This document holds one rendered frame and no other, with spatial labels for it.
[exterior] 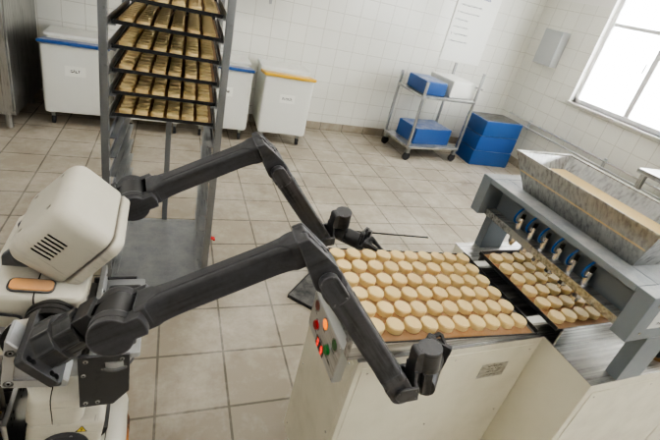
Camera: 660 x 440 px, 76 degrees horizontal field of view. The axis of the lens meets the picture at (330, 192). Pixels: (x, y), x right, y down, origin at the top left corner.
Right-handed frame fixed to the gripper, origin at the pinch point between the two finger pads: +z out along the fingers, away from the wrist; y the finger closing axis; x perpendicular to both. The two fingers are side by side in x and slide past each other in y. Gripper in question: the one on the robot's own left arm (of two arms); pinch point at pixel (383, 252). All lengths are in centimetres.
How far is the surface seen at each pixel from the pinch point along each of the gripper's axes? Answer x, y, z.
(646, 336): -2, -11, 78
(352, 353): 40.9, 8.0, 7.8
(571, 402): 2, 18, 71
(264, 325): -34, 93, -52
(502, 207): -46, -16, 31
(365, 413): 32, 34, 17
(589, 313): -22, 0, 70
